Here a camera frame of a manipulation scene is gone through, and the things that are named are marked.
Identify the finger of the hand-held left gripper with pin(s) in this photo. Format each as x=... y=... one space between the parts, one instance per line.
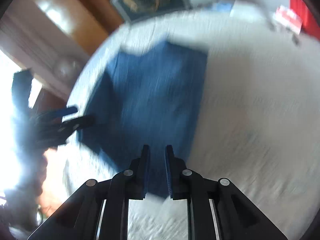
x=80 y=123
x=66 y=111

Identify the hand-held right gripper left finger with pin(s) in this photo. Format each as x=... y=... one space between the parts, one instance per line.
x=146 y=175

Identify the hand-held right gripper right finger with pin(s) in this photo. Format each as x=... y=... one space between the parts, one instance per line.
x=169 y=175

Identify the blue denim pants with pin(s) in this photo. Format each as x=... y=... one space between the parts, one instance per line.
x=155 y=97

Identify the person's left forearm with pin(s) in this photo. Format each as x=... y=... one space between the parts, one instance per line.
x=51 y=177

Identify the brown wooden wardrobe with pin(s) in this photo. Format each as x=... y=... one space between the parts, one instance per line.
x=57 y=17

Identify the white paper sheet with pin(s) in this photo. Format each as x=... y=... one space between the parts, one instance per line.
x=247 y=8

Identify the red tissue pack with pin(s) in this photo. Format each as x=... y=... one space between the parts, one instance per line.
x=288 y=18

